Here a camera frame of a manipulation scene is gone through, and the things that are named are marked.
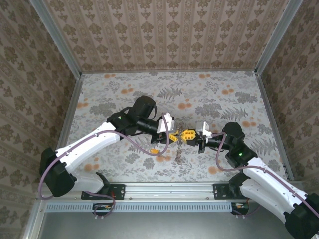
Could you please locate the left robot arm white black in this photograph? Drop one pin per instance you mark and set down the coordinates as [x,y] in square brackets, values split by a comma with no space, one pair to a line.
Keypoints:
[87,147]

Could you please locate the grey metal panel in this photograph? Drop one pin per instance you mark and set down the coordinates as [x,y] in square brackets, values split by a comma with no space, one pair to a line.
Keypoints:
[174,224]

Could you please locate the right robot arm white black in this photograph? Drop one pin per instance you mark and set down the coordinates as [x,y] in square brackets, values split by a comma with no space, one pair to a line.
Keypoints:
[264,179]

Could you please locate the aluminium table side rail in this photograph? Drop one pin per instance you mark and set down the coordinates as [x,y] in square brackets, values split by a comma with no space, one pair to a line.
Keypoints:
[67,122]
[270,112]

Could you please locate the aluminium corner post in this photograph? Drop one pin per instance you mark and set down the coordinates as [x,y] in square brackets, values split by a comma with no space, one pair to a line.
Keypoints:
[277,37]
[61,44]

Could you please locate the aluminium mounting rail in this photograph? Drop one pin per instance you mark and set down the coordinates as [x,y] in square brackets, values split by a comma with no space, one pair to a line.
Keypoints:
[169,191]

